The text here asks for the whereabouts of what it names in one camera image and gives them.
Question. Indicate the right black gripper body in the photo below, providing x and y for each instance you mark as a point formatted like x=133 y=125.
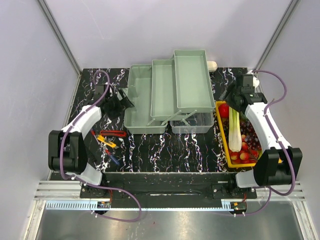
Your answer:
x=231 y=101

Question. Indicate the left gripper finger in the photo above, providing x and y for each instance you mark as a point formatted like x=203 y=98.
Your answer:
x=123 y=95
x=124 y=104

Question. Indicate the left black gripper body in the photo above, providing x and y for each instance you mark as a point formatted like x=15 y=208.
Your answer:
x=115 y=107

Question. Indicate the clear grey plastic toolbox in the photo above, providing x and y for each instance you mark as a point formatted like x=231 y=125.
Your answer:
x=175 y=92

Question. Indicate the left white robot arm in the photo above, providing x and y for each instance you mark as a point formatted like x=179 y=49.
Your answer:
x=67 y=152

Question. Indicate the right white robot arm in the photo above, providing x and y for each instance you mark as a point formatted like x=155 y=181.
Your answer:
x=280 y=162

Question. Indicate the red tomato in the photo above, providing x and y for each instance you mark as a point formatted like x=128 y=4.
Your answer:
x=223 y=110

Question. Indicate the napa cabbage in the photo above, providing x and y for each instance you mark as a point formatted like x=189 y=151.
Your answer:
x=212 y=66

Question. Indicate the dark purple grape bunch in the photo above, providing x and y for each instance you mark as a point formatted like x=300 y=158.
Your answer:
x=248 y=134

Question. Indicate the yellow utility knife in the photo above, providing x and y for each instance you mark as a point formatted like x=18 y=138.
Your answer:
x=106 y=142

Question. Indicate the black marble pattern mat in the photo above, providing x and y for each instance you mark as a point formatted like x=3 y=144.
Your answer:
x=168 y=152

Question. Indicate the green celery stalk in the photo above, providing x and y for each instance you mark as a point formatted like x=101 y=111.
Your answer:
x=234 y=134

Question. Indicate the red lychee fruits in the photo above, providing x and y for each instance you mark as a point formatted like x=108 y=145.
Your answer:
x=247 y=155

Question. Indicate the yellow plastic basket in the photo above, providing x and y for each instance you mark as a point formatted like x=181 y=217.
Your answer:
x=225 y=145

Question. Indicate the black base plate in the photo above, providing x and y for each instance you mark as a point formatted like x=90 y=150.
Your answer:
x=165 y=187

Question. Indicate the aluminium frame rail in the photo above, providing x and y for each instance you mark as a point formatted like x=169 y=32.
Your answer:
x=59 y=195

